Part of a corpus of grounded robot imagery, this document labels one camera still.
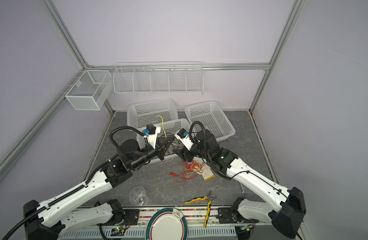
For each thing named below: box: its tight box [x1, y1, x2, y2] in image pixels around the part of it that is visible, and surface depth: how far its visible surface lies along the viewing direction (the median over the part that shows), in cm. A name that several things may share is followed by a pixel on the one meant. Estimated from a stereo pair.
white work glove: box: [194, 158, 216, 182], surface depth 89 cm
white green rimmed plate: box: [145, 207, 188, 240], surface depth 72 cm
